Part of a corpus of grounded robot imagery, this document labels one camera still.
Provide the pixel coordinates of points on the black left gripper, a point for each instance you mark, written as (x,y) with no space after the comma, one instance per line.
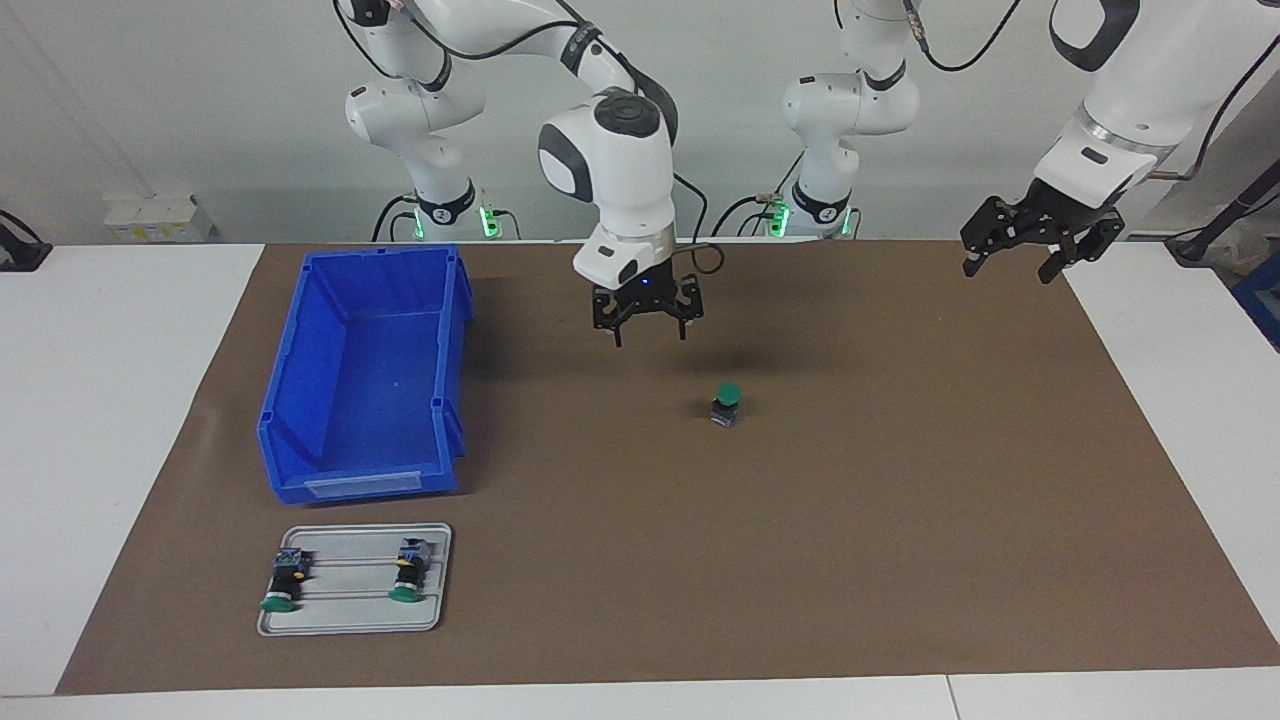
(1060,215)

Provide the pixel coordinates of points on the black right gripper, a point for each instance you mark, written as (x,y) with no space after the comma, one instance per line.
(648,292)

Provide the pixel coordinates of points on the green push button switch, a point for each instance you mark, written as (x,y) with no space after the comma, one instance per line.
(408,575)
(285,580)
(727,400)

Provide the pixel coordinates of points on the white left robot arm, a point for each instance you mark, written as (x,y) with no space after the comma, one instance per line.
(850,100)

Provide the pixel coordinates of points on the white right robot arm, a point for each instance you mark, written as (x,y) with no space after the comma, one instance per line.
(620,160)

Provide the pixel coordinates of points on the black stand pole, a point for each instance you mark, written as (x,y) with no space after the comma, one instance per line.
(1195,250)

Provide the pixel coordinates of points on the blue crate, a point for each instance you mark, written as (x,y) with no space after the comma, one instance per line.
(1262,300)

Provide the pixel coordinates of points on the brown table mat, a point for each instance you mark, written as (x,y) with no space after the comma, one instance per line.
(800,550)

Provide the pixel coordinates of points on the blue plastic storage bin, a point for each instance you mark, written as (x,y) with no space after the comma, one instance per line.
(380,400)

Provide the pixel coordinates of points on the silver metal tray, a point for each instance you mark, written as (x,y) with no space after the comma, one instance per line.
(350,615)

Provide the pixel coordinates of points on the white power adapter box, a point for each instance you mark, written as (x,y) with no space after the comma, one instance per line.
(160,218)

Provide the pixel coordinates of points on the black clamp mount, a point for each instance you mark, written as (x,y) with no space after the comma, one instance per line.
(20,250)

